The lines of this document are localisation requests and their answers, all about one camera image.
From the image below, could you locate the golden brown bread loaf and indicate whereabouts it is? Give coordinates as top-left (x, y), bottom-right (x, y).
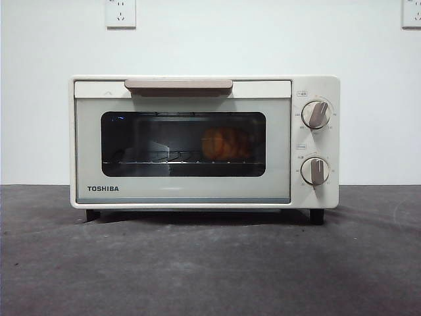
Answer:
top-left (201, 126), bottom-right (253, 159)

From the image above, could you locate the white wall socket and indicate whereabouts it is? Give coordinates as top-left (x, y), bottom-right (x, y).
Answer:
top-left (105, 0), bottom-right (137, 28)
top-left (401, 0), bottom-right (421, 28)

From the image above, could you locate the cream Toshiba toaster oven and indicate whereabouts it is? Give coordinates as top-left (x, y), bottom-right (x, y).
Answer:
top-left (68, 74), bottom-right (341, 226)

